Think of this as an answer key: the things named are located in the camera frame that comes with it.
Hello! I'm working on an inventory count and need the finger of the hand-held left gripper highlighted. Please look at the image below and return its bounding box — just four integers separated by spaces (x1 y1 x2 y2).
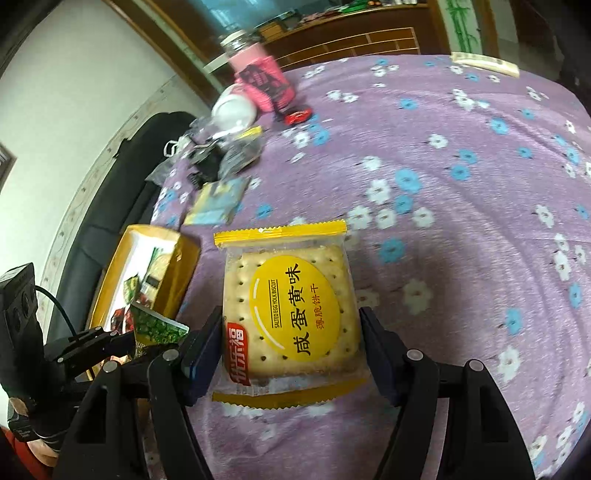
44 325 136 370

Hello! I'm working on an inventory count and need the yellow square cracker packet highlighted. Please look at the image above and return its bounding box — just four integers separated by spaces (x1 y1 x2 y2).
212 219 370 409

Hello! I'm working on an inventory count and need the black cable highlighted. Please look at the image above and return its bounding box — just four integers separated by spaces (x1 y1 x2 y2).
34 285 81 342

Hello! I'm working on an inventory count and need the bottle in pink knit cover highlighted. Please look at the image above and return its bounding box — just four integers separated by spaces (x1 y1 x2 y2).
221 30 296 112

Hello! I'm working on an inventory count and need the round cracker packet green edge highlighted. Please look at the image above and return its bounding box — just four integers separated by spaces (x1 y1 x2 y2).
143 249 176 291

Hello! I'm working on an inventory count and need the purple floral tablecloth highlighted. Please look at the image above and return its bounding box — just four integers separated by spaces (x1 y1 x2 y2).
139 53 591 480

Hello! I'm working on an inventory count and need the person's left forearm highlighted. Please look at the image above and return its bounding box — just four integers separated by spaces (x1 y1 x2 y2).
0 427 61 480

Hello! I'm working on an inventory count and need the white flat box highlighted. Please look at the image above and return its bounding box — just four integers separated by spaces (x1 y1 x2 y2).
450 52 521 78

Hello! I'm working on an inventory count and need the wooden cabinet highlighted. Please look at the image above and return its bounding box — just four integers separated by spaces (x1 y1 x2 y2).
106 0 499 75

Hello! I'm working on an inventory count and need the blue yellow booklet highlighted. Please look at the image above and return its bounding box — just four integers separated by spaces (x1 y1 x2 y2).
184 178 250 227

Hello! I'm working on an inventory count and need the black sofa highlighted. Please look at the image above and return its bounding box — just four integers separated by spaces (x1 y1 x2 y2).
46 111 199 342

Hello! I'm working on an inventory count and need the yellow cardboard box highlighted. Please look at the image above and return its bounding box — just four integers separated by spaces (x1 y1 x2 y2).
88 224 201 334

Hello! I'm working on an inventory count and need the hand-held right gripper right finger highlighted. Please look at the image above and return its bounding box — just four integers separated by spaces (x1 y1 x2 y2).
358 305 536 480

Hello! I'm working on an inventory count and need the clear plastic bag with handles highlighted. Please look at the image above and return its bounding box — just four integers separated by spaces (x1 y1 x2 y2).
147 117 218 183

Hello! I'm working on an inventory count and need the green pea snack packet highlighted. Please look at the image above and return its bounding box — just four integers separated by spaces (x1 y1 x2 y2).
130 302 190 360

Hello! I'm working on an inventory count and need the white bowl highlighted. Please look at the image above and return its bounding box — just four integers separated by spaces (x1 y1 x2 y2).
211 88 257 132

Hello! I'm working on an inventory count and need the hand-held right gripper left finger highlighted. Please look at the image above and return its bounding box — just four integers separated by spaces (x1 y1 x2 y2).
53 305 225 480

